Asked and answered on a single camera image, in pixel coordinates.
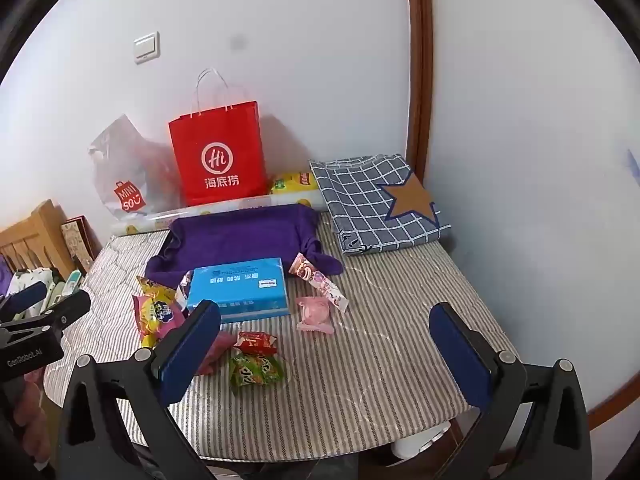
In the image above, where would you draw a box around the wooden headboard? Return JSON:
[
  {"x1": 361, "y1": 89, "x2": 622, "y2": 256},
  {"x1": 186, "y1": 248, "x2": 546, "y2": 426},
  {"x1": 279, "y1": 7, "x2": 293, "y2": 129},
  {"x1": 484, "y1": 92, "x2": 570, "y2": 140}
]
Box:
[{"x1": 0, "y1": 199, "x2": 76, "y2": 281}]

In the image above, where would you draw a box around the white container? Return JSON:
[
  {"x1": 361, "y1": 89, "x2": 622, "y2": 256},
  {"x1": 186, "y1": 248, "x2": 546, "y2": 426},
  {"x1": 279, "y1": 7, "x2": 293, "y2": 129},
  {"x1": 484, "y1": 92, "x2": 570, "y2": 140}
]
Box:
[{"x1": 392, "y1": 422, "x2": 453, "y2": 461}]

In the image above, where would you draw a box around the white printed cloth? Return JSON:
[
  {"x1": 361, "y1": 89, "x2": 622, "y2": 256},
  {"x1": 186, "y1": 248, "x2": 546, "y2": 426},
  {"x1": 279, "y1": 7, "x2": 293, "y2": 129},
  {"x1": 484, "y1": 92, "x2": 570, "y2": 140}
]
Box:
[{"x1": 7, "y1": 267, "x2": 56, "y2": 311}]

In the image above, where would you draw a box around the yellow green packet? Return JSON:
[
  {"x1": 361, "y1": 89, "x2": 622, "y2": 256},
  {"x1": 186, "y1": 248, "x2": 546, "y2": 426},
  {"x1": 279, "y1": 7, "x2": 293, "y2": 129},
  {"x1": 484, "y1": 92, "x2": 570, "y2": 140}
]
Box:
[{"x1": 270, "y1": 171, "x2": 321, "y2": 196}]

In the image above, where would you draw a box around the pink round candy packet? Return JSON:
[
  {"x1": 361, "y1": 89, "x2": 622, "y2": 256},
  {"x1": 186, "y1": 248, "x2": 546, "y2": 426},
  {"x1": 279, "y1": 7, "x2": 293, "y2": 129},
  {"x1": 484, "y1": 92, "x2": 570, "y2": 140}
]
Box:
[{"x1": 295, "y1": 295, "x2": 335, "y2": 336}]

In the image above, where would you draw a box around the red paper bag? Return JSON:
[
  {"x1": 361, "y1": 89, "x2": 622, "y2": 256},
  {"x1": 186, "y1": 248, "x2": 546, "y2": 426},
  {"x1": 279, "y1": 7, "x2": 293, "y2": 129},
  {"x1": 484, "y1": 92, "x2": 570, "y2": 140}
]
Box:
[{"x1": 168, "y1": 69, "x2": 271, "y2": 207}]

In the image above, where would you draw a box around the clear plastic shopping bag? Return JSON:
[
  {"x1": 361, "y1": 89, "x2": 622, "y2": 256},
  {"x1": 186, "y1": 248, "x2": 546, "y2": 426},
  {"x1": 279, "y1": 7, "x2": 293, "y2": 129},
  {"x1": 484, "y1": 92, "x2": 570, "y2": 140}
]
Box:
[{"x1": 89, "y1": 114, "x2": 187, "y2": 226}]

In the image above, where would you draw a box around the silver red snack packet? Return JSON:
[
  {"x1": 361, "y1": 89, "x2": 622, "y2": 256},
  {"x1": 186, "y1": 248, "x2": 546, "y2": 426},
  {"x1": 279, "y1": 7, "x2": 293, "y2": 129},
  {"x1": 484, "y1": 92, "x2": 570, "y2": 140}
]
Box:
[{"x1": 177, "y1": 270, "x2": 196, "y2": 311}]

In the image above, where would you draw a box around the blue tissue pack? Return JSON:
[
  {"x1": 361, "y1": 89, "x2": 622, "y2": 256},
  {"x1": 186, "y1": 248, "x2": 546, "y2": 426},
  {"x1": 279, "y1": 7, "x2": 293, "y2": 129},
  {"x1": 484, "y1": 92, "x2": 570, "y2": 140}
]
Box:
[{"x1": 186, "y1": 257, "x2": 292, "y2": 324}]

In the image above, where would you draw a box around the brown wooden baseboard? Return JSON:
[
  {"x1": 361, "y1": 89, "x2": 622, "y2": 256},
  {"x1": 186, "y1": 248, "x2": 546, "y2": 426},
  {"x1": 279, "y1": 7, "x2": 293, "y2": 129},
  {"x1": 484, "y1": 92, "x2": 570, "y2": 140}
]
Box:
[{"x1": 585, "y1": 377, "x2": 633, "y2": 432}]

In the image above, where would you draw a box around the patterned box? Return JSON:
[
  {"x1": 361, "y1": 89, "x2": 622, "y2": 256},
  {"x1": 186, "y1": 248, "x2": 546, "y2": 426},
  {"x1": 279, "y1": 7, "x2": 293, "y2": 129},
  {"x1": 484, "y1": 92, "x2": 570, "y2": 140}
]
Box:
[{"x1": 61, "y1": 216, "x2": 97, "y2": 271}]

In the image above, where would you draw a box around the brown wooden door frame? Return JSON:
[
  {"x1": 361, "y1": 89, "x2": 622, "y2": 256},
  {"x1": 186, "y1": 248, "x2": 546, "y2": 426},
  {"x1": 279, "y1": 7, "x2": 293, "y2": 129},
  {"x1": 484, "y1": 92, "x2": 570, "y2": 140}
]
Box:
[{"x1": 404, "y1": 0, "x2": 435, "y2": 181}]

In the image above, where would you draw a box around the plaid cloth with star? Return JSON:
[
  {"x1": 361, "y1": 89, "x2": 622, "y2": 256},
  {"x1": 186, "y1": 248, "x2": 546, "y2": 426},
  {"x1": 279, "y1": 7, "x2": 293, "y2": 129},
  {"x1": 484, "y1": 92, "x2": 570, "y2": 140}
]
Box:
[{"x1": 308, "y1": 153, "x2": 452, "y2": 257}]

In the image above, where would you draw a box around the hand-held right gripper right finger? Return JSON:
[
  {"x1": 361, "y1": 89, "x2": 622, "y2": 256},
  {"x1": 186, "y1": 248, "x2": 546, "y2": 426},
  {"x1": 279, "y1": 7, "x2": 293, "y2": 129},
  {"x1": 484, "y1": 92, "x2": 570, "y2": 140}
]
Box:
[{"x1": 428, "y1": 302, "x2": 594, "y2": 480}]

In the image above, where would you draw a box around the long pink snack packet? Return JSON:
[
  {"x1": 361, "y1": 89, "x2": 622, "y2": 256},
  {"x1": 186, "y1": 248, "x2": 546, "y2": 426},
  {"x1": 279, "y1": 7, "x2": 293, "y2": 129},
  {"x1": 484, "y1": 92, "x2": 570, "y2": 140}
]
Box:
[{"x1": 289, "y1": 252, "x2": 349, "y2": 313}]

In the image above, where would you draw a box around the green snack packet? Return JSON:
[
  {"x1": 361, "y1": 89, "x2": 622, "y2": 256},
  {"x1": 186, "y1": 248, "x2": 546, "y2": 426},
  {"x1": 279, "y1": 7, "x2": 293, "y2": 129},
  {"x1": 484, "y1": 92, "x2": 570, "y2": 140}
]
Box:
[{"x1": 229, "y1": 351, "x2": 285, "y2": 389}]

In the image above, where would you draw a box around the person's left hand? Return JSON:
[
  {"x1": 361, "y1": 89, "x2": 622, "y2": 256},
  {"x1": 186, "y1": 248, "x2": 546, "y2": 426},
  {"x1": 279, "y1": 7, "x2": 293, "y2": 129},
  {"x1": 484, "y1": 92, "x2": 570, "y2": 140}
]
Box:
[{"x1": 12, "y1": 371, "x2": 50, "y2": 462}]

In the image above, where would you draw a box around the purple cloth tray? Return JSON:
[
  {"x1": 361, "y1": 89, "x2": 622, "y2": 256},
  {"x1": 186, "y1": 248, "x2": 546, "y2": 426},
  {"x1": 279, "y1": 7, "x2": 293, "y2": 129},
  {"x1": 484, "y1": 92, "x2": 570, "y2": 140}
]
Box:
[{"x1": 145, "y1": 203, "x2": 346, "y2": 293}]

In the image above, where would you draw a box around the striped mattress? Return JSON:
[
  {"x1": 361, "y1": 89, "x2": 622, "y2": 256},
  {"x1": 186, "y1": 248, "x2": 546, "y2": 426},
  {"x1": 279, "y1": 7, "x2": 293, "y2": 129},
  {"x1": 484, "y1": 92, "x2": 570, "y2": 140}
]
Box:
[{"x1": 44, "y1": 210, "x2": 516, "y2": 463}]

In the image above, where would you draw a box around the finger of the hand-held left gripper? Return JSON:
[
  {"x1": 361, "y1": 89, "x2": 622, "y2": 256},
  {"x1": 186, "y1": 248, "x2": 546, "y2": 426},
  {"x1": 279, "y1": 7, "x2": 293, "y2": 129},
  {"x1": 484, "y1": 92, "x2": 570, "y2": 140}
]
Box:
[
  {"x1": 0, "y1": 281, "x2": 48, "y2": 319},
  {"x1": 0, "y1": 290, "x2": 92, "y2": 347}
]

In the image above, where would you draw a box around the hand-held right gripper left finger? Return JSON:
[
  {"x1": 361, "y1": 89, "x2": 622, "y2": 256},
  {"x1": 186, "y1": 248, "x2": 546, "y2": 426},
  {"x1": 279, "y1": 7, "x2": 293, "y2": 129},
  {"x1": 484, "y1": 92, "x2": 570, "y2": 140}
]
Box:
[{"x1": 54, "y1": 299, "x2": 222, "y2": 480}]

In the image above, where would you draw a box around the white wall switch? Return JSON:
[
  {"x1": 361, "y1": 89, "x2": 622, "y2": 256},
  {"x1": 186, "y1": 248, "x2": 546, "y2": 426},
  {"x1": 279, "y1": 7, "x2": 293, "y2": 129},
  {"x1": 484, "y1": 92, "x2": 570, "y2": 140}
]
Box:
[{"x1": 133, "y1": 31, "x2": 162, "y2": 65}]

